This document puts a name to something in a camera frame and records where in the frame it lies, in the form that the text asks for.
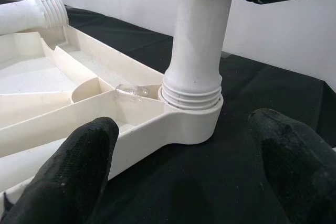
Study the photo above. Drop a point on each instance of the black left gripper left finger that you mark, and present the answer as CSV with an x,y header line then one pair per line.
x,y
65,182

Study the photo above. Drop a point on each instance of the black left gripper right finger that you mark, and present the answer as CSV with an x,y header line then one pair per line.
x,y
302,176

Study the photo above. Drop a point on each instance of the white plastic table leg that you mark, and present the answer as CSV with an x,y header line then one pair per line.
x,y
197,37
26,14

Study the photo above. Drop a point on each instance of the white plastic children table top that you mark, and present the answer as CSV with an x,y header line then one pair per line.
x,y
157,134

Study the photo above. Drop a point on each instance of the black tablecloth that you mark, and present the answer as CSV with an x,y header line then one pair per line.
x,y
210,182

